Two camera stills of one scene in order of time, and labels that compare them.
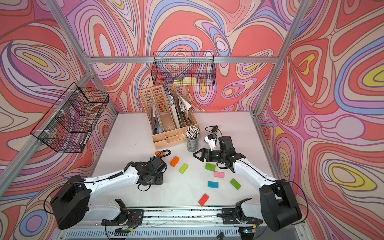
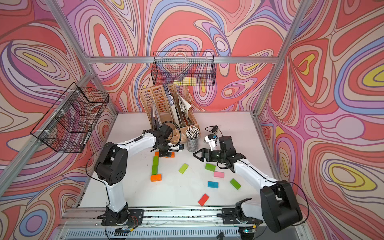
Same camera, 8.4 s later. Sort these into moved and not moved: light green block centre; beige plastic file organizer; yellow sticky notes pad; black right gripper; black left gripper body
Moved: black left gripper body
Not moved: beige plastic file organizer; light green block centre; yellow sticky notes pad; black right gripper
